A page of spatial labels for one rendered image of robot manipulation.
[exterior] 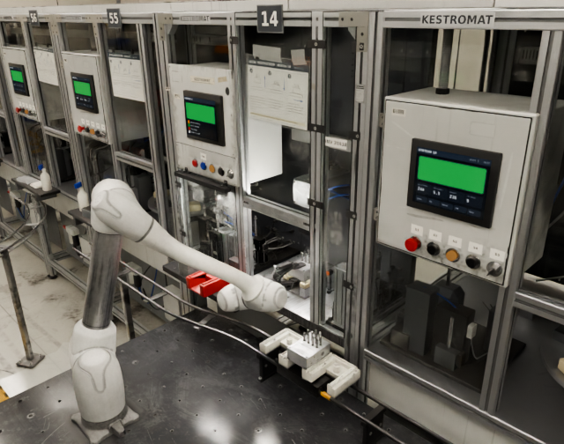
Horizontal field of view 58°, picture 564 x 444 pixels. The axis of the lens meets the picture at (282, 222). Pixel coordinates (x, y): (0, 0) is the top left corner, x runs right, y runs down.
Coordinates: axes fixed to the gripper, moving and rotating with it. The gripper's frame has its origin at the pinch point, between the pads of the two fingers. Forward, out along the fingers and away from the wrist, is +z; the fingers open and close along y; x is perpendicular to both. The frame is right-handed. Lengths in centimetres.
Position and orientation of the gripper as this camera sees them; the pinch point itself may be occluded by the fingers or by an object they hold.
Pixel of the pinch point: (298, 271)
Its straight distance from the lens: 219.3
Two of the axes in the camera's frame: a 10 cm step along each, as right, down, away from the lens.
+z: 7.1, -2.1, 6.7
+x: -7.0, -2.7, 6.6
